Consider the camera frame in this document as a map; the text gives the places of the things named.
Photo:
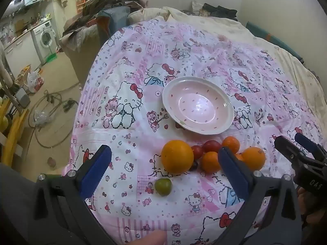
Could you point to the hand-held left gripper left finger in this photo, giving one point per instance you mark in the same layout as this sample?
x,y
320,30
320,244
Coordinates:
x,y
98,171

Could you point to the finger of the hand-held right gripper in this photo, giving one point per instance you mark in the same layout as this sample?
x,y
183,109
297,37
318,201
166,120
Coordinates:
x,y
307,143
287,149

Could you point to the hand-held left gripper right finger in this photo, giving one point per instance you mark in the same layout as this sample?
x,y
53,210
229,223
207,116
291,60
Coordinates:
x,y
235,173

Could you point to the medium yellow-orange orange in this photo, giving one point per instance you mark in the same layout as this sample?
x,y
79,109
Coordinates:
x,y
253,158

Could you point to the deep orange tangerine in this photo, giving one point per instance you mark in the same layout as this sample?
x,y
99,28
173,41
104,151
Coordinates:
x,y
231,144
210,162

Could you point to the large yellow-orange orange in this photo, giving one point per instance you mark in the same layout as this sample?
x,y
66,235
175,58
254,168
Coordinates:
x,y
177,159

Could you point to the pink speckled bowl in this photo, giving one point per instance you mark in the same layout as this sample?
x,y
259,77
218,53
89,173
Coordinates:
x,y
199,107

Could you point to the person's right hand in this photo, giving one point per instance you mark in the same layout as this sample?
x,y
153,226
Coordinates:
x,y
304,204

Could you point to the small tangerine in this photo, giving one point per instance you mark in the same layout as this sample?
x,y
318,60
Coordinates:
x,y
239,156

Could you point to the red cherry tomato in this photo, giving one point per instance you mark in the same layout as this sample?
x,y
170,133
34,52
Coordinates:
x,y
211,146
197,151

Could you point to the dark purple grape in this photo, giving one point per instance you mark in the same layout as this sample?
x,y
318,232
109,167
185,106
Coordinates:
x,y
194,166

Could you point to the small green fruit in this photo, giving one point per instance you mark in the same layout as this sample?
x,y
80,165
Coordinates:
x,y
163,186

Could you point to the clear plastic bag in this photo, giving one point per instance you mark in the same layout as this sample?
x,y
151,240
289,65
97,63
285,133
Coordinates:
x,y
42,116

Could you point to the yellow wooden chair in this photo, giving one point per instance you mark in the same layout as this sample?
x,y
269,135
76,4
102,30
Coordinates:
x,y
15,130

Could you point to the grey box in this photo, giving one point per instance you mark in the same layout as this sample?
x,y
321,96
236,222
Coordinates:
x,y
23,97

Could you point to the pink cartoon printed blanket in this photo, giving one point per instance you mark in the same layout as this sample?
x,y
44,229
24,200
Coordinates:
x,y
127,69

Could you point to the teal mat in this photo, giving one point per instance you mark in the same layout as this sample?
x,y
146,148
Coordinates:
x,y
276,40

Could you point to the white red plastic bag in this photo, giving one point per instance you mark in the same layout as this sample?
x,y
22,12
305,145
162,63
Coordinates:
x,y
34,80

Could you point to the brown sofa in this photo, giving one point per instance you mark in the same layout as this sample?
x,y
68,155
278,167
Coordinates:
x,y
81,53

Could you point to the wicker basket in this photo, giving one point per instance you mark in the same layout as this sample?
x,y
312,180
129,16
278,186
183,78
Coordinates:
x,y
23,75

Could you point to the green dustpan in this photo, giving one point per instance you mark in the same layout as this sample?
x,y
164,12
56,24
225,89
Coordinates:
x,y
51,58

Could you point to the kitchen counter cabinet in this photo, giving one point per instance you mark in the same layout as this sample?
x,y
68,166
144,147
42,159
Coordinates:
x,y
18,53

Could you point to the white washing machine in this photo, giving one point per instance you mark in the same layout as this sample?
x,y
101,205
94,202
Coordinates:
x,y
44,38

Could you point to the dark folded clothes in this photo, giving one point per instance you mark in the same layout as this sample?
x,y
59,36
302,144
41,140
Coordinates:
x,y
219,10

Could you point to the pile of dark clothes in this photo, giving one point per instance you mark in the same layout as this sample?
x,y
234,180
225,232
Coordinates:
x,y
102,2

